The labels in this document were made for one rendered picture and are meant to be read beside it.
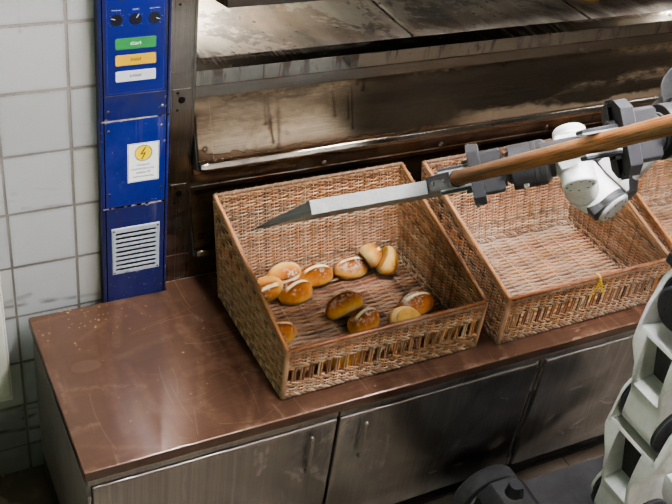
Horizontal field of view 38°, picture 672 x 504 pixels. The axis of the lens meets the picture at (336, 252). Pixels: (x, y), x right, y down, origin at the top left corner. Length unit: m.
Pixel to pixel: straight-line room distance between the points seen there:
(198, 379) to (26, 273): 0.49
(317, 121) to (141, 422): 0.86
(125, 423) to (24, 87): 0.75
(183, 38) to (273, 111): 0.33
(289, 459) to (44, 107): 0.98
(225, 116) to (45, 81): 0.45
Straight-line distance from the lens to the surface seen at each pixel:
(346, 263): 2.62
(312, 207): 1.88
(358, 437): 2.46
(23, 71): 2.18
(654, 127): 1.47
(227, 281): 2.47
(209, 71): 2.31
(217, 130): 2.40
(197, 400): 2.29
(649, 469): 2.47
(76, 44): 2.18
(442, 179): 1.94
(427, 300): 2.57
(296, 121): 2.47
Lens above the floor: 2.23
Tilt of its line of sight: 37 degrees down
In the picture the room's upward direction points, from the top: 9 degrees clockwise
